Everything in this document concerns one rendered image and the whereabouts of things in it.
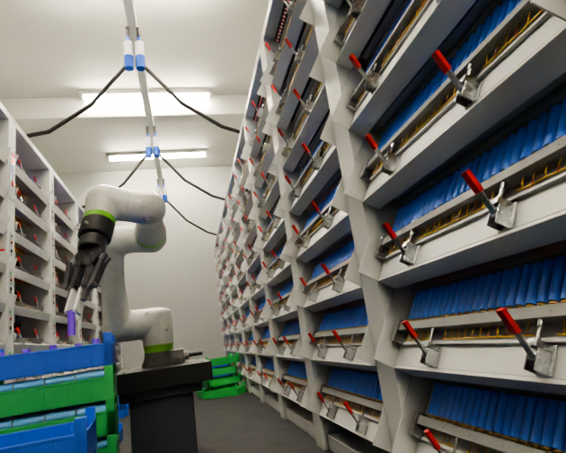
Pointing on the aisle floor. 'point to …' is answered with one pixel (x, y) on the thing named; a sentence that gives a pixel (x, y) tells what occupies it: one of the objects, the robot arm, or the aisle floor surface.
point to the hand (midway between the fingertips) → (75, 302)
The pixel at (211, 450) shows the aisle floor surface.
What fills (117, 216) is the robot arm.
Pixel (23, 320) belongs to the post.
